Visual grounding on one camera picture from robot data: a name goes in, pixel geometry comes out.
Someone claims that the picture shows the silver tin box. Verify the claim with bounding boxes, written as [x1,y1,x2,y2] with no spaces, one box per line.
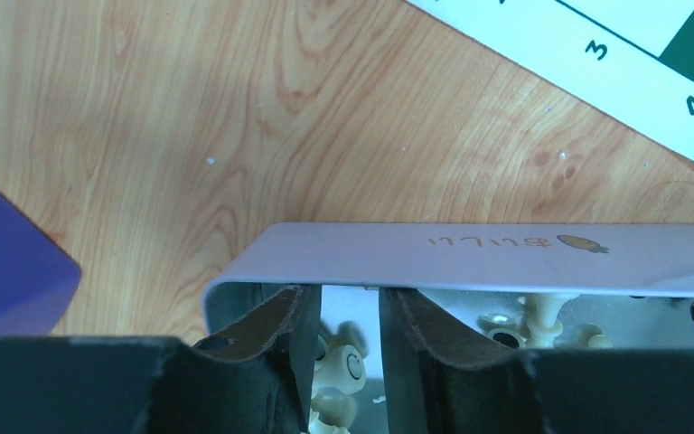
[202,222,694,434]

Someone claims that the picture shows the purple metronome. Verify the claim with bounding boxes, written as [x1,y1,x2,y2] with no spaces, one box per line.
[0,192,81,335]

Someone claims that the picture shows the green white chess board mat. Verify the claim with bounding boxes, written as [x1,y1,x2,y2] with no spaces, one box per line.
[417,0,694,162]

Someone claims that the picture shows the white chess pieces in tin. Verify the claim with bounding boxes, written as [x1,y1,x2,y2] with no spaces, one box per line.
[308,286,613,433]

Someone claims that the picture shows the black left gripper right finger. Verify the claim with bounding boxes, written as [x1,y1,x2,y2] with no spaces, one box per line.
[379,288,694,433]

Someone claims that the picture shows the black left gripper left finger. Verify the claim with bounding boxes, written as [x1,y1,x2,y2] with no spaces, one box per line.
[0,286,321,433]

